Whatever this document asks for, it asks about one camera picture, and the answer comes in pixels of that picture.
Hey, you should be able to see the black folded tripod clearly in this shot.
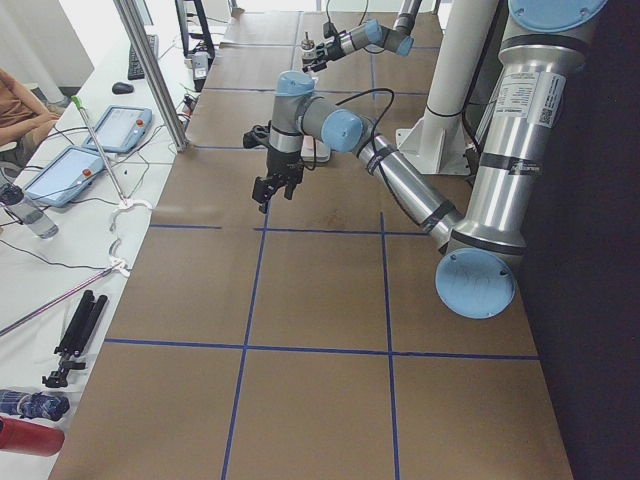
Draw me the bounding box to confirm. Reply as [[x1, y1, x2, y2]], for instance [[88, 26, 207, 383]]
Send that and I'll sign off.
[[42, 290, 108, 388]]

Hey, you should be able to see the lower teach pendant tablet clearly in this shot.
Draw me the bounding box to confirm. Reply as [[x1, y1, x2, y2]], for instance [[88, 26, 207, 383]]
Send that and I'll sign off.
[[23, 146, 104, 207]]

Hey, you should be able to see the upper teach pendant tablet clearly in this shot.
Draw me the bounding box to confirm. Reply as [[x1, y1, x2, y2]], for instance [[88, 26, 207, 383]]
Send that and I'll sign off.
[[94, 105, 153, 154]]

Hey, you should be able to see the aluminium frame post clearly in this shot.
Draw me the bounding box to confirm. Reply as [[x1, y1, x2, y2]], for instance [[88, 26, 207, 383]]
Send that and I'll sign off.
[[113, 0, 188, 152]]

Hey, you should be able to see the red metal bottle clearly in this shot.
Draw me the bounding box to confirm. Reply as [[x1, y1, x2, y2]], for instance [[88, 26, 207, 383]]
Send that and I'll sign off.
[[1, 417, 65, 457]]

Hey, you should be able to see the person in orange shirt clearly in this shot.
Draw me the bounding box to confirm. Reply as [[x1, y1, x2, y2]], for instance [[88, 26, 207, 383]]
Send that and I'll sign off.
[[1, 70, 60, 154]]

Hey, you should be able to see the clear plastic water bottle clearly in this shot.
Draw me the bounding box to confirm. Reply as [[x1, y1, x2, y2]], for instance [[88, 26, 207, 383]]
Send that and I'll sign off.
[[1, 183, 58, 239]]

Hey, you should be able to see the clear glass sauce bottle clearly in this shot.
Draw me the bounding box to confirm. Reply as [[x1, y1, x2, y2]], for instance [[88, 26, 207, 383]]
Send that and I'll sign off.
[[299, 32, 319, 73]]

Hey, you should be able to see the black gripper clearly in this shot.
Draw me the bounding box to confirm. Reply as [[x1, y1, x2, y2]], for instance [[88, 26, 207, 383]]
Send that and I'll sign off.
[[243, 124, 304, 213], [301, 21, 349, 73]]

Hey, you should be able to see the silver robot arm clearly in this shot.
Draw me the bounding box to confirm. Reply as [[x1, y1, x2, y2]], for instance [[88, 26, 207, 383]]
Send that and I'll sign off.
[[243, 1, 604, 319], [300, 0, 421, 73]]

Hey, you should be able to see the teach pendant tablet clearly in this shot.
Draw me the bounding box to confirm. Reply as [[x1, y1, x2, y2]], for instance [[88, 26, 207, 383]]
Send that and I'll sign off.
[[23, 146, 104, 207], [94, 105, 153, 154]]

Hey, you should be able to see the black keyboard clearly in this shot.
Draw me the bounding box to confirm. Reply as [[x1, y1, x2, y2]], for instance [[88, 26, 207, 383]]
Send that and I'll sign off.
[[127, 34, 159, 80]]

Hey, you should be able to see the blue folded umbrella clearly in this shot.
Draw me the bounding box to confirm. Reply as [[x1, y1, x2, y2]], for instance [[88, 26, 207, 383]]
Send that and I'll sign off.
[[1, 389, 70, 421]]

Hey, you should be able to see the black computer mouse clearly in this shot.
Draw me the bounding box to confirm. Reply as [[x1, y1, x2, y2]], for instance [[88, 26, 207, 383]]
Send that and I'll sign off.
[[111, 82, 135, 95]]

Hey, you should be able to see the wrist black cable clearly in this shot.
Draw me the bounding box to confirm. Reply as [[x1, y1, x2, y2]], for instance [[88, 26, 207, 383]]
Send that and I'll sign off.
[[322, 0, 371, 36]]

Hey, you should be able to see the silver digital kitchen scale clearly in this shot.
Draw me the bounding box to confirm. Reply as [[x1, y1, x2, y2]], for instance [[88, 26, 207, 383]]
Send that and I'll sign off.
[[301, 136, 331, 164]]

